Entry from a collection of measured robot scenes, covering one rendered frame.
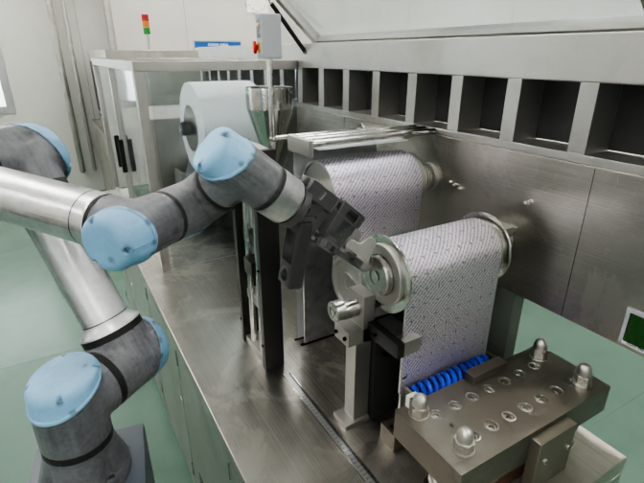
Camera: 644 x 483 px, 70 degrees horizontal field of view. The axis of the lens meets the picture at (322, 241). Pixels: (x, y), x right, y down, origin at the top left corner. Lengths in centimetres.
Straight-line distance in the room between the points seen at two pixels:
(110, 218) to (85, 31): 557
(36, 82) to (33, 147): 515
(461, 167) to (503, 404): 52
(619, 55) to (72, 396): 103
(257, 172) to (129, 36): 558
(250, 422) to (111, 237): 59
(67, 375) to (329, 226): 50
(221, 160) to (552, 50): 64
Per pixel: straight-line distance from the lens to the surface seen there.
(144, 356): 96
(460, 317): 94
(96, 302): 94
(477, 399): 94
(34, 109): 612
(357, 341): 90
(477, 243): 91
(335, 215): 71
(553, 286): 102
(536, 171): 99
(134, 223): 58
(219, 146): 61
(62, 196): 67
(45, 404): 88
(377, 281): 83
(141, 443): 106
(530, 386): 100
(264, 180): 64
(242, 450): 100
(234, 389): 113
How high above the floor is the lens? 162
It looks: 22 degrees down
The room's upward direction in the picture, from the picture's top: straight up
